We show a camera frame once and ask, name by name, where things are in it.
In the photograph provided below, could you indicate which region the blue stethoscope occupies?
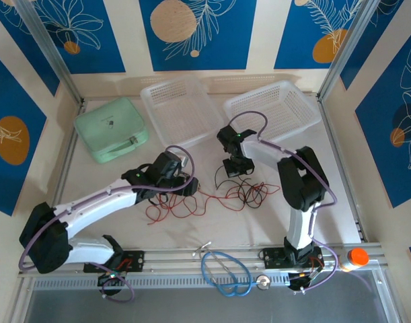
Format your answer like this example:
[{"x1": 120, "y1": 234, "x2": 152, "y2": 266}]
[{"x1": 192, "y1": 240, "x2": 272, "y2": 299}]

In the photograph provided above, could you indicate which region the grey metal sheet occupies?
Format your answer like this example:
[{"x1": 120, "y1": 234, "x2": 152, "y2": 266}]
[{"x1": 23, "y1": 289, "x2": 394, "y2": 323}]

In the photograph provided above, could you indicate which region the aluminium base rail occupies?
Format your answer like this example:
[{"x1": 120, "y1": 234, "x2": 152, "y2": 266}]
[{"x1": 18, "y1": 242, "x2": 384, "y2": 277}]

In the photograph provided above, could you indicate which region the opaque white plastic basket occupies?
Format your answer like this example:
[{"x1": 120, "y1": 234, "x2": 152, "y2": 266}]
[{"x1": 223, "y1": 80, "x2": 321, "y2": 153}]

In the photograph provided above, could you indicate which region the aluminium frame post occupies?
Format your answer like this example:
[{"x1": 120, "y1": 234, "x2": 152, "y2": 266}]
[
  {"x1": 15, "y1": 0, "x2": 85, "y2": 105},
  {"x1": 317, "y1": 0, "x2": 384, "y2": 104}
]

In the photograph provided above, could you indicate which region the small black controller board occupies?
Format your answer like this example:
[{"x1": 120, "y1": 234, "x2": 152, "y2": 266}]
[
  {"x1": 288, "y1": 267, "x2": 326, "y2": 295},
  {"x1": 97, "y1": 271, "x2": 125, "y2": 287}
]

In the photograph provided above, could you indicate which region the orange capped bottle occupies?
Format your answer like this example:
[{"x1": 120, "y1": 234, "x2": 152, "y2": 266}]
[{"x1": 339, "y1": 248, "x2": 370, "y2": 273}]

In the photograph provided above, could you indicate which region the mint green zip case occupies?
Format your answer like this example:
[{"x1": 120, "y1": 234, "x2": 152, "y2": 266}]
[{"x1": 73, "y1": 96, "x2": 150, "y2": 165}]

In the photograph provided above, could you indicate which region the thin black cable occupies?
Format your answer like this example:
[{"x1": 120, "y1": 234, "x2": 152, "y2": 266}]
[
  {"x1": 225, "y1": 180, "x2": 270, "y2": 210},
  {"x1": 214, "y1": 165, "x2": 256, "y2": 190},
  {"x1": 151, "y1": 188, "x2": 196, "y2": 208}
]

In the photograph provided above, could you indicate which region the aluminium side rail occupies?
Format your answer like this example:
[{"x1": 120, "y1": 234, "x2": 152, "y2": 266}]
[
  {"x1": 319, "y1": 97, "x2": 366, "y2": 243},
  {"x1": 50, "y1": 100, "x2": 87, "y2": 216}
]

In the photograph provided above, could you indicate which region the slotted grey cable duct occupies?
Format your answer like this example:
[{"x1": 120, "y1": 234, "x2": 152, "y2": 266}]
[{"x1": 33, "y1": 273, "x2": 290, "y2": 291}]

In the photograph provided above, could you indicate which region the translucent white plastic basket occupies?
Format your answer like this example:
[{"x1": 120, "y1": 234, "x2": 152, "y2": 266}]
[{"x1": 140, "y1": 75, "x2": 225, "y2": 151}]

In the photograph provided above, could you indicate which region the thin red cable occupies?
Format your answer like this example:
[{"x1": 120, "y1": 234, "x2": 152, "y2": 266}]
[
  {"x1": 146, "y1": 191, "x2": 209, "y2": 225},
  {"x1": 196, "y1": 183, "x2": 281, "y2": 212}
]

